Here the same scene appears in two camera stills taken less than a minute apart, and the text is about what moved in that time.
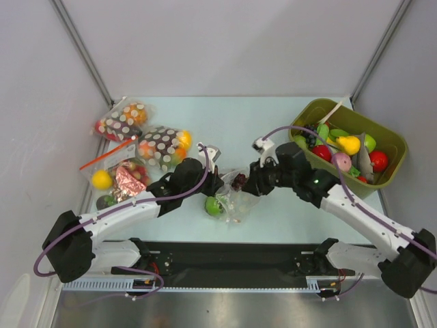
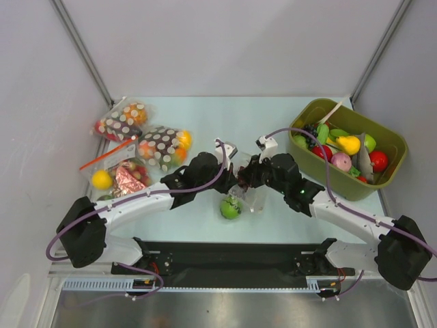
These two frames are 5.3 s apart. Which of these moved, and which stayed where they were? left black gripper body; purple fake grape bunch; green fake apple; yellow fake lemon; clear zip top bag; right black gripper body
Moved: clear zip top bag; green fake apple
Stayed: purple fake grape bunch; right black gripper body; left black gripper body; yellow fake lemon
